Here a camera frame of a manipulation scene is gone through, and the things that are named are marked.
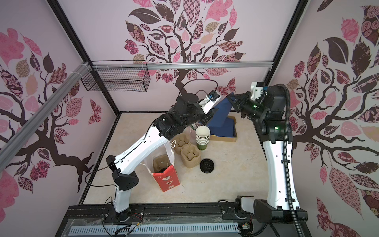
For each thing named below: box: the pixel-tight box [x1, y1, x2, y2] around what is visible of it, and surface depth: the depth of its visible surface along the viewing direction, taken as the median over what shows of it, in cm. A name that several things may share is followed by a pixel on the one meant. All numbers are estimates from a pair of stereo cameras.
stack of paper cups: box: [195, 125, 211, 152], surface depth 89 cm
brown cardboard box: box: [209, 115, 238, 143], surface depth 102 cm
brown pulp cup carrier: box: [174, 132, 201, 169], surface depth 87 cm
